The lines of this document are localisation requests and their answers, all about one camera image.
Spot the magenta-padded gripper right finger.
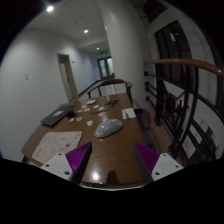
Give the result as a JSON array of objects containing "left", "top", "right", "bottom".
[{"left": 133, "top": 142, "right": 185, "bottom": 185}]

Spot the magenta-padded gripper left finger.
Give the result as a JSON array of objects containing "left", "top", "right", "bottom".
[{"left": 39, "top": 141, "right": 93, "bottom": 185}]

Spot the grey patterned computer mouse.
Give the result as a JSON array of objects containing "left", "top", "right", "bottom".
[{"left": 93, "top": 118, "right": 124, "bottom": 139}]

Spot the dark closed laptop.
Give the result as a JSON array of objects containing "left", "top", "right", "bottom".
[{"left": 39, "top": 104, "right": 78, "bottom": 127}]

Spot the white notepad with pen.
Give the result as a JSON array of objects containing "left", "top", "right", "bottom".
[{"left": 121, "top": 107, "right": 137, "bottom": 120}]

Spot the small dark tangled object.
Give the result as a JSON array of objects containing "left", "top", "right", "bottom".
[{"left": 105, "top": 98, "right": 121, "bottom": 108}]

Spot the beige door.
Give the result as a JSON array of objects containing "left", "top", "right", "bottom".
[{"left": 57, "top": 53, "right": 79, "bottom": 101}]

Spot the wooden armchair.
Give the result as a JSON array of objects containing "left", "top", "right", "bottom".
[{"left": 87, "top": 78, "right": 134, "bottom": 108}]

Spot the black railing with wooden handrail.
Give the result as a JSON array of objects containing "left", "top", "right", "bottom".
[{"left": 143, "top": 58, "right": 224, "bottom": 168}]

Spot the glass double door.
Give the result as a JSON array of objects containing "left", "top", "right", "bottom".
[{"left": 97, "top": 57, "right": 115, "bottom": 80}]

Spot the dark window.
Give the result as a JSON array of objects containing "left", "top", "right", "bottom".
[{"left": 153, "top": 20, "right": 198, "bottom": 91}]

